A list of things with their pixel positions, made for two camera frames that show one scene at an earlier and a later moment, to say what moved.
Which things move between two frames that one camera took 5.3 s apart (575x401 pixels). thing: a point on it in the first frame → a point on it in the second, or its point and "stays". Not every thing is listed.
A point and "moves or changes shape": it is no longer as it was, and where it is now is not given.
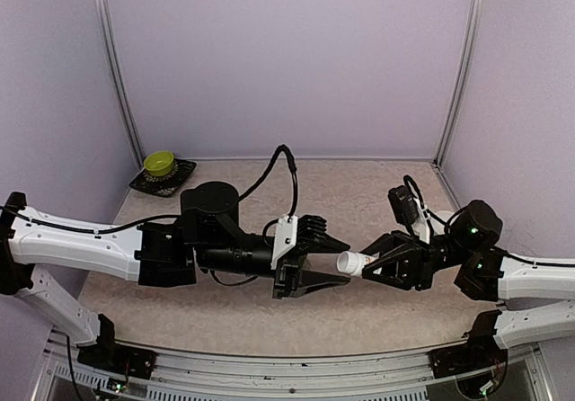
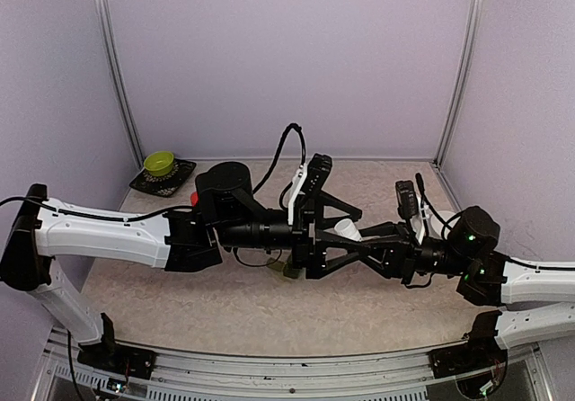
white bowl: (438, 227) stays
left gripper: (287, 267) → (306, 255)
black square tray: (166, 185) stays
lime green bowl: (159, 164) stays
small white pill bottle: (354, 262) moves or changes shape
